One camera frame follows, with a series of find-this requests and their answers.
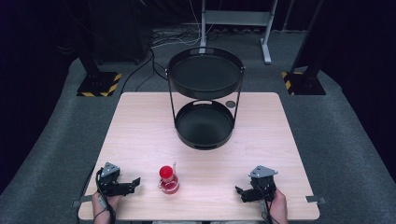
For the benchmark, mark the person's right hand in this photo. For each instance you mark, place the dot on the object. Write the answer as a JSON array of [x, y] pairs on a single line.
[[279, 207]]

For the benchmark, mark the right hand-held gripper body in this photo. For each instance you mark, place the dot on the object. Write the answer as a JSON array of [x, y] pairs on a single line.
[[264, 184]]

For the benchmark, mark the round dark table grommet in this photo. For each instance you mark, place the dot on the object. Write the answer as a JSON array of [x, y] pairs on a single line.
[[230, 104]]

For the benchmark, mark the black two-tier round rack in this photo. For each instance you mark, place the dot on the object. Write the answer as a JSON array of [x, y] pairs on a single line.
[[204, 126]]

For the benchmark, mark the grey metal frame stand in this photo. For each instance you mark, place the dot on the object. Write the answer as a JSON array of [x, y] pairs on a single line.
[[236, 18]]

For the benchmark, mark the black stand with striped base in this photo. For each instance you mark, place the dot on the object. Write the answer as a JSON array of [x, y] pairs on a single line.
[[306, 82], [98, 83]]

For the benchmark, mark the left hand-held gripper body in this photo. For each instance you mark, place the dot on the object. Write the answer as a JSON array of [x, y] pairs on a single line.
[[110, 182]]

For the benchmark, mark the grey table edge bracket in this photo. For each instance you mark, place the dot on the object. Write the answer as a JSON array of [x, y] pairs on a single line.
[[81, 200], [316, 199]]

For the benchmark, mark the person's left hand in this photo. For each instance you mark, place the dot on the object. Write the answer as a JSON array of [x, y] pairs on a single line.
[[104, 207]]

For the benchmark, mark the red-capped glass flask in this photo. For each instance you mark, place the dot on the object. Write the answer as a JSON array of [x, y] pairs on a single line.
[[168, 184]]

